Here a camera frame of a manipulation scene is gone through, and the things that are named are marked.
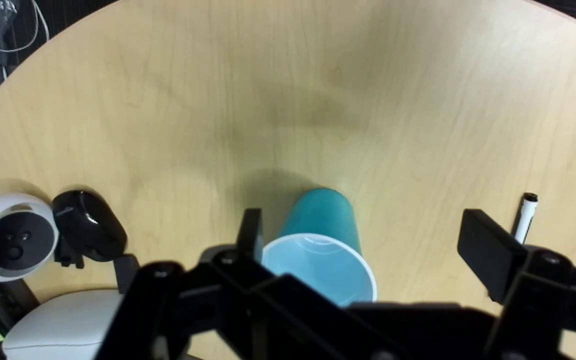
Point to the blue plastic cup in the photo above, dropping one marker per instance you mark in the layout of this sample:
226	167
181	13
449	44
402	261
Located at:
318	245

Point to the white VR controller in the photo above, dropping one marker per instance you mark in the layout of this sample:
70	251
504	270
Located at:
29	235

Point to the black white marker pen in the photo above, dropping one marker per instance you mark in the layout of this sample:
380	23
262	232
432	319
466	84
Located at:
526	211

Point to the white VR headset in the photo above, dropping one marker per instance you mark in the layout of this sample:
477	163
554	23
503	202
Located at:
68	326

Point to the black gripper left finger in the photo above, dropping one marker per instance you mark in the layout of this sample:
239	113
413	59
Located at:
266	316

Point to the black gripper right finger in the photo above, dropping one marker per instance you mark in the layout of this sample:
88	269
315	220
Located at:
535	287

